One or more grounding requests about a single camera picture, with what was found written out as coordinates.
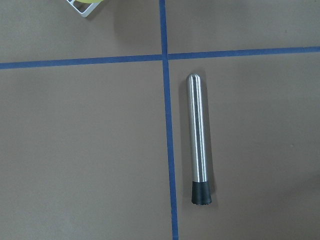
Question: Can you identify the steel muddler black tip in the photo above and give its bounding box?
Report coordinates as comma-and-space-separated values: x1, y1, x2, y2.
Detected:
186, 73, 212, 206

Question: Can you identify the white wire cup rack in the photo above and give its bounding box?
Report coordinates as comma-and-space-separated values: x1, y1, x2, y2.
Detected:
66, 0, 102, 18

